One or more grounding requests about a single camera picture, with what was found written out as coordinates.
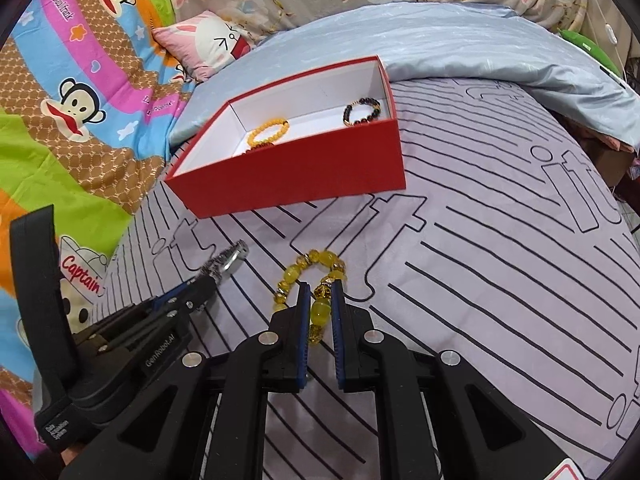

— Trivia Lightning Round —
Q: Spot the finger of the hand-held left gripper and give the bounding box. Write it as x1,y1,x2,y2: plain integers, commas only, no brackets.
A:
106,286,220,350
87,274,217,343

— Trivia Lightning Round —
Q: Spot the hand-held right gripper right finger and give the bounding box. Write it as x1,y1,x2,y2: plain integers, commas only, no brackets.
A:
331,280,576,480

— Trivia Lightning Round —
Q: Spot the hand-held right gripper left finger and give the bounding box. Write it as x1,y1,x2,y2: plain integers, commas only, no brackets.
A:
62,282,314,480

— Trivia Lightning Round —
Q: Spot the translucent yellow bead bracelet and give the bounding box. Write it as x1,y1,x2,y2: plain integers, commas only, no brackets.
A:
271,248,347,348

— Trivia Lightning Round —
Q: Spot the red cardboard box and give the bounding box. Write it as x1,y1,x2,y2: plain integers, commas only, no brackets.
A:
164,55,406,220

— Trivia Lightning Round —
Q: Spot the opaque yellow bead bracelet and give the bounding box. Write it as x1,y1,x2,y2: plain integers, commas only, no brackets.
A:
245,117,291,150

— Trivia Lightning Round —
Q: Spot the black and gold bead bracelet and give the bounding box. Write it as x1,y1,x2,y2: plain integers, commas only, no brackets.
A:
342,97,384,128

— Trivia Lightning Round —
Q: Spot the colourful cartoon monkey blanket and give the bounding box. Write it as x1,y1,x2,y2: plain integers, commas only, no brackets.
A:
0,0,197,461

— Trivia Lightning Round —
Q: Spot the grey black-lined bed sheet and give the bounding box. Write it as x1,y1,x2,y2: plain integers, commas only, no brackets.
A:
92,77,637,480

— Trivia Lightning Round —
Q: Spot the pink rabbit pillow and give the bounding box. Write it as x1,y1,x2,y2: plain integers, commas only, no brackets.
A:
151,10,261,84

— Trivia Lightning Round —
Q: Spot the light blue quilt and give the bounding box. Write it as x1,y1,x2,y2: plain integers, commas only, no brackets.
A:
170,4,640,155

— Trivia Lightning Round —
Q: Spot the green plush toy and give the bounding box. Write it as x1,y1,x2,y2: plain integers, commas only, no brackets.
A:
557,27,622,79

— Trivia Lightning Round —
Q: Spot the white cable with switch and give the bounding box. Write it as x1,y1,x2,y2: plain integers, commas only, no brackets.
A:
585,0,632,92

